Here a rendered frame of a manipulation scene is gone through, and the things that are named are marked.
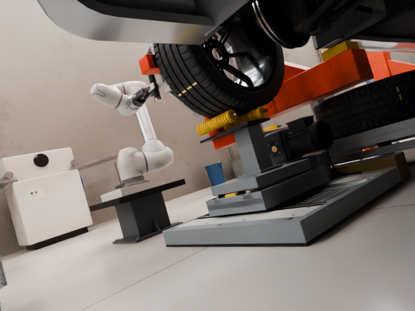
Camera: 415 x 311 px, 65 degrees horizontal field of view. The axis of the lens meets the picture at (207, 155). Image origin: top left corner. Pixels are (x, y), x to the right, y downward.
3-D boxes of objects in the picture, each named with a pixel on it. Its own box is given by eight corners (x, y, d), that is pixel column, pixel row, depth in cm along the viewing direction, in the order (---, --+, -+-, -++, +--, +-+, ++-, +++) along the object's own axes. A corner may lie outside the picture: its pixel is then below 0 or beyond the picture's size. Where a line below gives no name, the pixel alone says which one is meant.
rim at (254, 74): (238, -24, 161) (289, 65, 171) (209, 3, 179) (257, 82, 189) (173, 2, 130) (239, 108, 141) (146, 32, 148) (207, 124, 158)
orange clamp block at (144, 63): (166, 68, 152) (149, 68, 146) (157, 74, 158) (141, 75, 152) (162, 53, 152) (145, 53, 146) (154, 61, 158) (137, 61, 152)
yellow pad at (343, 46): (347, 49, 161) (344, 40, 161) (323, 62, 171) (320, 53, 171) (360, 50, 170) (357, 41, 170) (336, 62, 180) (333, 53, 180)
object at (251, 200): (267, 212, 128) (259, 188, 128) (210, 218, 155) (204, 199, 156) (331, 181, 160) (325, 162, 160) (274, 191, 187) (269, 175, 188)
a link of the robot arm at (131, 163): (120, 182, 233) (112, 152, 235) (144, 176, 240) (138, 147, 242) (122, 179, 218) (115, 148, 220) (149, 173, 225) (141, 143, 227)
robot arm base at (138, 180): (112, 192, 229) (110, 184, 229) (142, 185, 241) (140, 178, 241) (120, 189, 214) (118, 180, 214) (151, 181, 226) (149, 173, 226)
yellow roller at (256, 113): (264, 116, 145) (260, 104, 145) (222, 134, 167) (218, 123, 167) (272, 115, 148) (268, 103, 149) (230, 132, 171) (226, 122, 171)
